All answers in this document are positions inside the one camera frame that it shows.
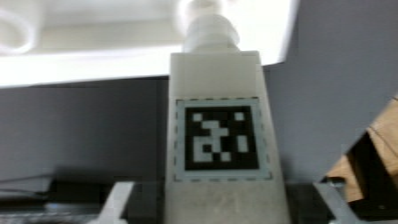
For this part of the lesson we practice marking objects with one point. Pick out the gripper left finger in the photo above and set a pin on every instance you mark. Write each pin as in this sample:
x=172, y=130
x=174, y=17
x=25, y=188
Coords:
x=114, y=206

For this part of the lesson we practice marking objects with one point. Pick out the white square tabletop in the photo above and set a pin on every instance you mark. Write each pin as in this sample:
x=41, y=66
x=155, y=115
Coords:
x=87, y=40

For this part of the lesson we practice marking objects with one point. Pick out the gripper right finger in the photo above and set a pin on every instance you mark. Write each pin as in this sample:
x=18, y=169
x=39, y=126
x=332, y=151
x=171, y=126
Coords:
x=331, y=191

